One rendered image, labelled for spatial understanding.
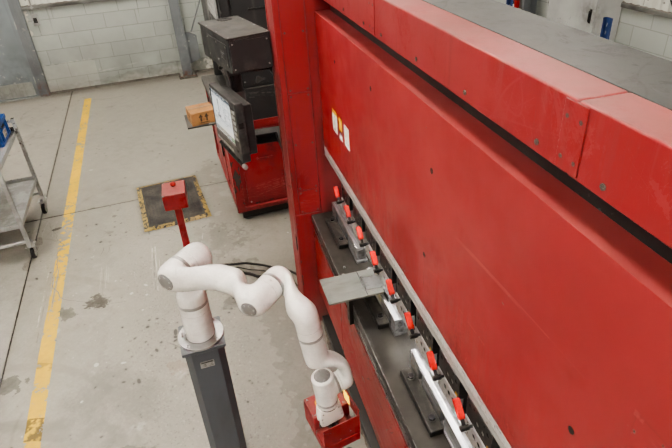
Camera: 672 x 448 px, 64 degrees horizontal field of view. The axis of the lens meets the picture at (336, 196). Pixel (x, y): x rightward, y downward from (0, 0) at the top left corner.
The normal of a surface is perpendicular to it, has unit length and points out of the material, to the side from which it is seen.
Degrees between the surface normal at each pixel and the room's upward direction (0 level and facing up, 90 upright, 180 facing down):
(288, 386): 0
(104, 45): 90
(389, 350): 0
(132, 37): 90
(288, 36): 90
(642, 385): 90
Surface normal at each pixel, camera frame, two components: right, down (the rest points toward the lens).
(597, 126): -0.96, 0.18
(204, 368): 0.33, 0.47
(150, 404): -0.05, -0.86
